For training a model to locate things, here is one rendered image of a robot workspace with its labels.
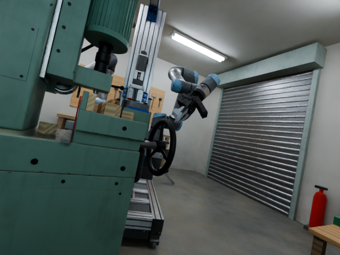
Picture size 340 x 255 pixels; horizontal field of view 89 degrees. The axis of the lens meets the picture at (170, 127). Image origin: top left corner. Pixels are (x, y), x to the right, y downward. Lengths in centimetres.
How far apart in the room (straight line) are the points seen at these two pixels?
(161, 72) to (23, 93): 407
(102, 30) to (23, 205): 61
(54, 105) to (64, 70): 343
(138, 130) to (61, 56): 37
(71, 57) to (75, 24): 12
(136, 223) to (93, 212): 88
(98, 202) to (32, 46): 52
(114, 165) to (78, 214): 17
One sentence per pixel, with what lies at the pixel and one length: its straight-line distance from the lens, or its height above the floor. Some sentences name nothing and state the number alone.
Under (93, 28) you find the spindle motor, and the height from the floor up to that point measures 121.
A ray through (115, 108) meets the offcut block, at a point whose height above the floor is 93.
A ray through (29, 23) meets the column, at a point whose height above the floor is 112.
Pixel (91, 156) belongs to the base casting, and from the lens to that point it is 58.
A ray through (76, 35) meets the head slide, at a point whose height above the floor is 116.
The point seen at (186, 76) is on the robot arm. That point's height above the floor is 134.
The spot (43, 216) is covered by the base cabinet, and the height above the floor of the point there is 59.
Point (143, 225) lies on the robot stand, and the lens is 150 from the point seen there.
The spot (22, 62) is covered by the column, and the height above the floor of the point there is 100.
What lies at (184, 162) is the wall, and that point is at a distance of 492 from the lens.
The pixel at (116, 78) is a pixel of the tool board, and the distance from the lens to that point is 422.
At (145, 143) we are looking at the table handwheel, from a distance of 83.
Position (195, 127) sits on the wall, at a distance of 496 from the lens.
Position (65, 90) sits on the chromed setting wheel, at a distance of 90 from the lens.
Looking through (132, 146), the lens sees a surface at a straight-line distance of 61.
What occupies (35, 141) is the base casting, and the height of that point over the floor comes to 79.
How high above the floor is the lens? 88
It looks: 2 degrees up
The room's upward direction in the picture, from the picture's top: 12 degrees clockwise
